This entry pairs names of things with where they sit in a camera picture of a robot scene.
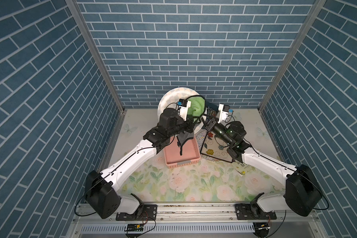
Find aluminium corner post left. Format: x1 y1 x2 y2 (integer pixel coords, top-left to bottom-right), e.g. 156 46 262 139
65 0 125 114

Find aluminium corner post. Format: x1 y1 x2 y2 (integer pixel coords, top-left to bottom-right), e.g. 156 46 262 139
65 0 125 114
258 0 326 114

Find round checkered plate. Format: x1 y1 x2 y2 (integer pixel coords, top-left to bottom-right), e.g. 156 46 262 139
158 87 206 134

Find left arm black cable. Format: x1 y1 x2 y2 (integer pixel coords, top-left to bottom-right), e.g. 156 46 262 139
74 181 102 217

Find colourful picture book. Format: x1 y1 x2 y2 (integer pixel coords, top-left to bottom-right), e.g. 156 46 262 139
232 161 254 176

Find teal plastic bin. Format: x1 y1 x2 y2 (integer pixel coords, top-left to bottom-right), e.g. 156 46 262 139
205 101 219 117

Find green circuit board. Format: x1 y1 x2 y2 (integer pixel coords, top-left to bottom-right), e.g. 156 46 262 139
125 224 144 233

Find floral table mat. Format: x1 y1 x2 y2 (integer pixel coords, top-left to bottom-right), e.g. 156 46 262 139
109 109 284 202

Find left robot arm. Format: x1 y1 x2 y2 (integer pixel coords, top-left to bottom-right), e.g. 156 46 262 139
83 108 196 219

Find pink plastic basket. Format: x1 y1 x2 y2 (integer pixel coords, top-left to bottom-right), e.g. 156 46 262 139
163 137 201 169

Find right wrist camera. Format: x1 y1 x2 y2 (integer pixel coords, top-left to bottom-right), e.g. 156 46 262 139
218 104 234 123

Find square flower plate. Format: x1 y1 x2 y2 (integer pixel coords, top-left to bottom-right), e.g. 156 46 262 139
201 132 233 163

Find green microfiber cloth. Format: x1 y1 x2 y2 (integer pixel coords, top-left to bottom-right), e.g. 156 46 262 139
186 95 205 117

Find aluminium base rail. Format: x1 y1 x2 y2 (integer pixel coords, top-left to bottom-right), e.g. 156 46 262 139
66 202 327 238

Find round colourful squiggle plate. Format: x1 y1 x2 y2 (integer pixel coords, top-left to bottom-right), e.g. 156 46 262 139
196 130 219 162

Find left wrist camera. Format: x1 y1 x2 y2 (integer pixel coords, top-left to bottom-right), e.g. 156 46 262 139
177 99 191 121

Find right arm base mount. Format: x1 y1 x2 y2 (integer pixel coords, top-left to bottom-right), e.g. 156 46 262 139
235 193 277 221

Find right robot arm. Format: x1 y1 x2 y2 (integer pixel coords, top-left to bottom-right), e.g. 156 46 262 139
204 118 323 218

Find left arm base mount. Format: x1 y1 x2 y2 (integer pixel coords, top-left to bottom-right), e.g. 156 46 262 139
116 193 157 221

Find aluminium corner post right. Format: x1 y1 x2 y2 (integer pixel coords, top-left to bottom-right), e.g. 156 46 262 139
258 0 326 114

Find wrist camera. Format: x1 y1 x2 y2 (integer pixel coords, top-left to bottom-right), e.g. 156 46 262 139
177 99 191 121
218 104 234 123

